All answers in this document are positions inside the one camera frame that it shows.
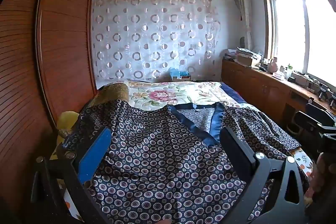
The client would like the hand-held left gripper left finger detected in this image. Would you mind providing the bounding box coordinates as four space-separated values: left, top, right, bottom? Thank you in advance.
31 126 113 224

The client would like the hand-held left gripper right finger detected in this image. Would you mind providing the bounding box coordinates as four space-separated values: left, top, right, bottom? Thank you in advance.
219 126 309 224

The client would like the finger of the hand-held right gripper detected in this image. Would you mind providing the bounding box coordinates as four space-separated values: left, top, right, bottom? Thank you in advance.
306 102 336 123

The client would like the navy circle-patterned garment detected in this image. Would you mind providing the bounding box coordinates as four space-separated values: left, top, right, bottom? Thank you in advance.
64 99 310 224

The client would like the person's right hand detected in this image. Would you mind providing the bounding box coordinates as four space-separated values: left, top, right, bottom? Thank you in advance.
308 153 336 199

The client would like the orange-print bed sheet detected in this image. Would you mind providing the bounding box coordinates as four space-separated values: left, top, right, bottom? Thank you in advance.
289 148 315 178

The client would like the yellow pillow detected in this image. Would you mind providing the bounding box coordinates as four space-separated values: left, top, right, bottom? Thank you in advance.
56 111 80 159

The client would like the navy blanket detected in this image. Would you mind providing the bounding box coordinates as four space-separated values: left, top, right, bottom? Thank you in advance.
220 82 248 104

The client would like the wooden cabinet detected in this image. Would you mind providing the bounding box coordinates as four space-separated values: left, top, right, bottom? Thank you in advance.
221 59 336 131

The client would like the golden brocade cloth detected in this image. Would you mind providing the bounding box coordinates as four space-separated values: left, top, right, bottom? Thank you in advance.
92 82 130 107

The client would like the pink figurine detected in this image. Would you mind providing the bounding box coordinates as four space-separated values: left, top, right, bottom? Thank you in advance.
267 57 279 73

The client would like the window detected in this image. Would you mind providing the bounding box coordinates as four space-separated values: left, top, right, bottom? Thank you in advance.
260 0 336 88

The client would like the floral quilt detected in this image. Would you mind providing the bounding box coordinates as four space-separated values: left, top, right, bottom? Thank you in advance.
123 80 248 112

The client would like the stack of books and papers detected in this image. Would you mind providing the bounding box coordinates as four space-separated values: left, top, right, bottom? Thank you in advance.
224 46 263 67

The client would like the cardboard box with blue bag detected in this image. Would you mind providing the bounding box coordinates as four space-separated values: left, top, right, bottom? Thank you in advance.
168 67 192 82

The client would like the white pipe cover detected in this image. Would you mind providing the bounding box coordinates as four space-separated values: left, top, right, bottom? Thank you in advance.
235 0 253 51

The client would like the circle-patterned sheer curtain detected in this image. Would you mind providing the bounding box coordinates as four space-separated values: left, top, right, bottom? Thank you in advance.
91 0 222 83

